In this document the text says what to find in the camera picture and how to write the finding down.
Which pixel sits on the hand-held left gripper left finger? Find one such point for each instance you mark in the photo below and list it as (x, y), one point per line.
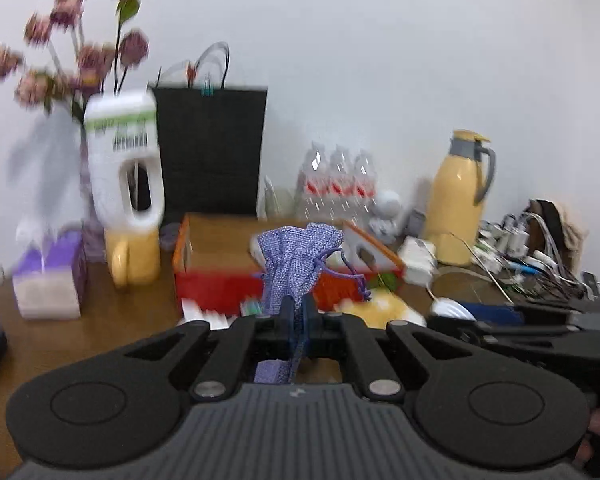
(267, 332)

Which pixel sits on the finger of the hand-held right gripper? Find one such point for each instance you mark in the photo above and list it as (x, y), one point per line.
(495, 314)
(520, 347)

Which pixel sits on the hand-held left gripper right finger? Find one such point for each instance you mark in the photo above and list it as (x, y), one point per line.
(312, 322)

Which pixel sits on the white pleated face mask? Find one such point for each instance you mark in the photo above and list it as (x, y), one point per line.
(450, 307)

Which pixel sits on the red cardboard box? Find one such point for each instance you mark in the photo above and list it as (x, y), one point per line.
(215, 285)

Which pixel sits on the white paper packet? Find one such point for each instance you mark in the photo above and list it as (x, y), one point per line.
(207, 310)

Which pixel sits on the yellow soft bun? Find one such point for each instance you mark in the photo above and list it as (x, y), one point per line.
(380, 307)

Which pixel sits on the white power adapter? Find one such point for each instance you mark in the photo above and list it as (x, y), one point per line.
(417, 257)

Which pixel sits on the brown bag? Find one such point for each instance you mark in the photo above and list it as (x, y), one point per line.
(562, 230)

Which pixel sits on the yellow thermos jug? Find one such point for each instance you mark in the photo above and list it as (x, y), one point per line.
(455, 200)

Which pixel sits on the small grey box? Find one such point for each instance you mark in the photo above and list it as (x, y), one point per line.
(416, 221)

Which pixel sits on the glass cup with spoon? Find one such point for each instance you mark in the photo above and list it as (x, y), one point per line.
(280, 202)

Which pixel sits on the white robot-shaped speaker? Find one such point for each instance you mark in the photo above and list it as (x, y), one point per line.
(387, 210)

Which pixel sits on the clear water bottle red label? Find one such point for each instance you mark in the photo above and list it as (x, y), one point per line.
(312, 185)
(365, 187)
(341, 185)

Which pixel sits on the black paper bag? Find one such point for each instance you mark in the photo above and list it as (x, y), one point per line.
(210, 150)

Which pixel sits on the purple tissue pack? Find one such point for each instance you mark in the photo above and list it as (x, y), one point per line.
(55, 280)

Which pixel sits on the white detergent bottle yellow cap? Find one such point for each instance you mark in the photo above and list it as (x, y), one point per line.
(105, 170)

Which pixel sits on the green binder clip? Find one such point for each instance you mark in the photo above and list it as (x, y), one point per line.
(207, 91)

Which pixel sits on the dried red leaf twig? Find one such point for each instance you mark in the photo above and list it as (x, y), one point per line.
(192, 72)

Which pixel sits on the dried pink rose bouquet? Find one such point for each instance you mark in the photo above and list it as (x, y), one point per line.
(132, 47)

